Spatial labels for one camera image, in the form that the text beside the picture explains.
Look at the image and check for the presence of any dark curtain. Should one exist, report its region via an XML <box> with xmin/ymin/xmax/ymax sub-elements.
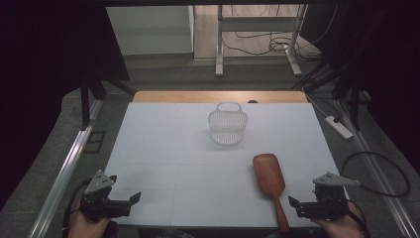
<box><xmin>0</xmin><ymin>0</ymin><xmax>131</xmax><ymax>212</ymax></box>
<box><xmin>298</xmin><ymin>0</ymin><xmax>420</xmax><ymax>167</ymax></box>

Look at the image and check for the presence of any brown wooden hairbrush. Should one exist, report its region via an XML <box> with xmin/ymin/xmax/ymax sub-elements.
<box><xmin>252</xmin><ymin>153</ymin><xmax>291</xmax><ymax>234</ymax></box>

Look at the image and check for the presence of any white power strip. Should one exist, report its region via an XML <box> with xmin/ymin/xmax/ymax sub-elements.
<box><xmin>324</xmin><ymin>115</ymin><xmax>355</xmax><ymax>141</ymax></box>

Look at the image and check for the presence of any white cabinet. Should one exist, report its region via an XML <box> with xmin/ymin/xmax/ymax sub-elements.
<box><xmin>106</xmin><ymin>5</ymin><xmax>195</xmax><ymax>57</ymax></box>

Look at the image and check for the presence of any person's right hand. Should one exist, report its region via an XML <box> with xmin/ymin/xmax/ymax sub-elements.
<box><xmin>311</xmin><ymin>201</ymin><xmax>368</xmax><ymax>238</ymax></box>

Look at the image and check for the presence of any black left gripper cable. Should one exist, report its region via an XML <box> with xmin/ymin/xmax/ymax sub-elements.
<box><xmin>61</xmin><ymin>178</ymin><xmax>93</xmax><ymax>238</ymax></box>

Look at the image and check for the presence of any white plastic basket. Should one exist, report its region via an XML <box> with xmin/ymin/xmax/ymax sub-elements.
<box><xmin>207</xmin><ymin>101</ymin><xmax>249</xmax><ymax>147</ymax></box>

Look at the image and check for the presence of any white power strip cable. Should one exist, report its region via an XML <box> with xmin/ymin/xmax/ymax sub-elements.
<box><xmin>301</xmin><ymin>86</ymin><xmax>343</xmax><ymax>120</ymax></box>

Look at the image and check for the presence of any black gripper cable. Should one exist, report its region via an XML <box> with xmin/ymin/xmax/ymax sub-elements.
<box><xmin>61</xmin><ymin>178</ymin><xmax>93</xmax><ymax>238</ymax></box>
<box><xmin>340</xmin><ymin>151</ymin><xmax>411</xmax><ymax>232</ymax></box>

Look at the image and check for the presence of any person's left hand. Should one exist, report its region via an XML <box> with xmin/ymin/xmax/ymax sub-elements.
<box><xmin>67</xmin><ymin>209</ymin><xmax>112</xmax><ymax>238</ymax></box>

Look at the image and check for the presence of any aluminium rail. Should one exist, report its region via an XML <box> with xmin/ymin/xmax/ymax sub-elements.
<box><xmin>335</xmin><ymin>98</ymin><xmax>420</xmax><ymax>238</ymax></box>
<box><xmin>27</xmin><ymin>98</ymin><xmax>104</xmax><ymax>238</ymax></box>

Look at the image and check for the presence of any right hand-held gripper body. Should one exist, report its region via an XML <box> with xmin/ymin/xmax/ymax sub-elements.
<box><xmin>296</xmin><ymin>172</ymin><xmax>362</xmax><ymax>222</ymax></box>

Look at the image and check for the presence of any white foam board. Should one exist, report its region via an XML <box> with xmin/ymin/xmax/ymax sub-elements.
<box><xmin>104</xmin><ymin>101</ymin><xmax>350</xmax><ymax>229</ymax></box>

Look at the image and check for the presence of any wooden table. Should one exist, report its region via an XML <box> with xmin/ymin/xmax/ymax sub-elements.
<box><xmin>132</xmin><ymin>90</ymin><xmax>309</xmax><ymax>104</ymax></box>

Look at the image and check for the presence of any white desk frame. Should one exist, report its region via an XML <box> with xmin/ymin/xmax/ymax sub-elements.
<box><xmin>215</xmin><ymin>4</ymin><xmax>309</xmax><ymax>78</ymax></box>

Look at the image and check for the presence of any black metal stand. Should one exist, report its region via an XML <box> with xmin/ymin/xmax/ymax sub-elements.
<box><xmin>78</xmin><ymin>70</ymin><xmax>137</xmax><ymax>131</ymax></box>
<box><xmin>290</xmin><ymin>59</ymin><xmax>372</xmax><ymax>132</ymax></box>

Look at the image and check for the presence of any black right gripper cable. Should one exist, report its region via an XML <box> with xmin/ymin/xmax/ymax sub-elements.
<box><xmin>340</xmin><ymin>151</ymin><xmax>411</xmax><ymax>232</ymax></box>

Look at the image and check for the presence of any tangle of black floor cables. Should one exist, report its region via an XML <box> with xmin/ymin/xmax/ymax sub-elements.
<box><xmin>221</xmin><ymin>4</ymin><xmax>340</xmax><ymax>62</ymax></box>

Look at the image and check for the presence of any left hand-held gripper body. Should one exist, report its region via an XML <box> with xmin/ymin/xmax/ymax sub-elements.
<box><xmin>79</xmin><ymin>169</ymin><xmax>133</xmax><ymax>223</ymax></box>

